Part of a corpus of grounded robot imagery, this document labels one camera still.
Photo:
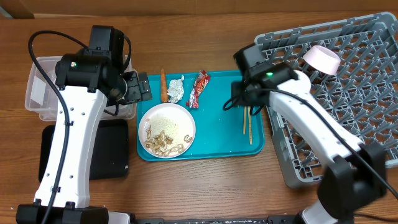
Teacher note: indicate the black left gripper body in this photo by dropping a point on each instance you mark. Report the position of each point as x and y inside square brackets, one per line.
[134, 93]

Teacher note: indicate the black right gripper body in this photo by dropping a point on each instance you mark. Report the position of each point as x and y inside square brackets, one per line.
[238, 87]

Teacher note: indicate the red snack wrapper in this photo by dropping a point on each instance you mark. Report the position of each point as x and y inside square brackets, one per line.
[199, 85]

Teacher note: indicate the pink bowl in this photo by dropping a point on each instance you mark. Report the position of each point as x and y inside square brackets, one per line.
[322, 59]

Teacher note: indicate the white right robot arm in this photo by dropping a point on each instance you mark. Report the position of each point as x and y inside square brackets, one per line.
[354, 172]

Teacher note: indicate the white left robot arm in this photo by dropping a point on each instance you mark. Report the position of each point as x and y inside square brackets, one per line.
[86, 83]

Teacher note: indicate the grey dishwasher rack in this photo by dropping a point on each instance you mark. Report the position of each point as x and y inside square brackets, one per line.
[362, 96]

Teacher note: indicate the orange carrot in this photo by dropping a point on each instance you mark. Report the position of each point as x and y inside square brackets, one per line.
[163, 87]

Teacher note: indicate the crumpled foil ball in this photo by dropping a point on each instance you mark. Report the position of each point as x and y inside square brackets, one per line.
[176, 90]

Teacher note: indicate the teal plastic tray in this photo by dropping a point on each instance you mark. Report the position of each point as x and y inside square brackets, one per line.
[219, 133]

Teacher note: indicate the white plate with food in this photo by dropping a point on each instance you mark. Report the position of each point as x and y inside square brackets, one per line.
[166, 131]

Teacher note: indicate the black tray bin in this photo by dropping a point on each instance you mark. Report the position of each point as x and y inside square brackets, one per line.
[111, 150]

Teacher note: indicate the clear plastic bin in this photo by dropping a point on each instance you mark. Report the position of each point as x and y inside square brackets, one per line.
[40, 98]

